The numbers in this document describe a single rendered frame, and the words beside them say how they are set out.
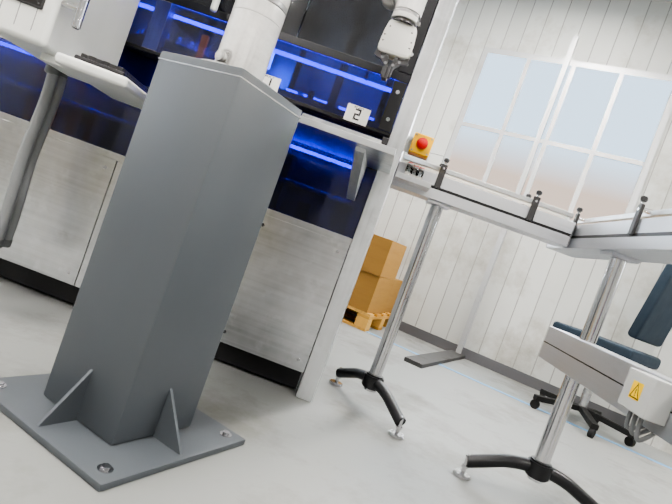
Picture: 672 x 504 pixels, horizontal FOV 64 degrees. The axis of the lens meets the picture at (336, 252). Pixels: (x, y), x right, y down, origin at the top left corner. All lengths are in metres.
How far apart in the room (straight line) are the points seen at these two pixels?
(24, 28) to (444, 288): 3.63
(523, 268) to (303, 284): 2.80
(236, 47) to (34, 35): 0.61
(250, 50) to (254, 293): 0.94
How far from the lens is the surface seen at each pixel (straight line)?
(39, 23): 1.73
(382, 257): 3.87
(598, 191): 4.52
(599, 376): 1.68
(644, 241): 1.67
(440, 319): 4.58
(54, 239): 2.24
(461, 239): 4.59
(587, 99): 4.74
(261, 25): 1.33
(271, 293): 1.95
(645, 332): 3.71
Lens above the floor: 0.61
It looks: 2 degrees down
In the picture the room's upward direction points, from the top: 20 degrees clockwise
